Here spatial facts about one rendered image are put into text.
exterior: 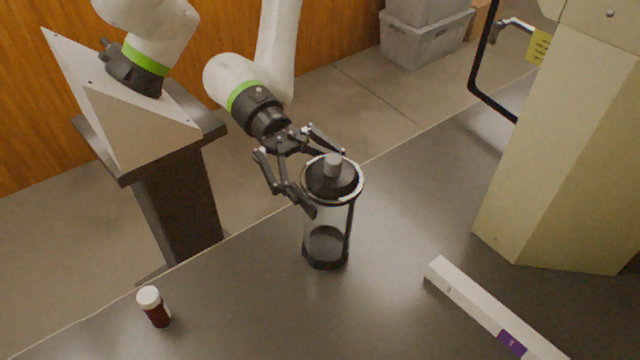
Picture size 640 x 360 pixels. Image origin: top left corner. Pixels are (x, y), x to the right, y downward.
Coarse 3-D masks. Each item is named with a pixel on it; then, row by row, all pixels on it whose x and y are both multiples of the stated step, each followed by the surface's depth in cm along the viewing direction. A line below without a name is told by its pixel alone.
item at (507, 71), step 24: (504, 0) 99; (528, 0) 94; (504, 24) 101; (528, 24) 96; (552, 24) 91; (504, 48) 104; (528, 48) 98; (480, 72) 113; (504, 72) 106; (528, 72) 100; (504, 96) 109
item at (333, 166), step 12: (324, 156) 73; (336, 156) 68; (312, 168) 71; (324, 168) 70; (336, 168) 68; (348, 168) 71; (312, 180) 69; (324, 180) 69; (336, 180) 69; (348, 180) 69; (324, 192) 68; (336, 192) 68; (348, 192) 69
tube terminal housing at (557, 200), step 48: (576, 0) 55; (624, 0) 51; (576, 48) 58; (624, 48) 53; (528, 96) 67; (576, 96) 61; (624, 96) 56; (528, 144) 71; (576, 144) 64; (624, 144) 62; (528, 192) 75; (576, 192) 70; (624, 192) 68; (528, 240) 80; (576, 240) 78; (624, 240) 77
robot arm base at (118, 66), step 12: (108, 48) 110; (120, 48) 108; (108, 60) 109; (120, 60) 103; (108, 72) 103; (120, 72) 102; (132, 72) 104; (144, 72) 104; (132, 84) 103; (144, 84) 105; (156, 84) 108; (156, 96) 109
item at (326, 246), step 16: (304, 176) 71; (352, 192) 69; (320, 208) 71; (336, 208) 71; (304, 224) 80; (320, 224) 75; (336, 224) 74; (304, 240) 84; (320, 240) 78; (336, 240) 78; (320, 256) 82; (336, 256) 83
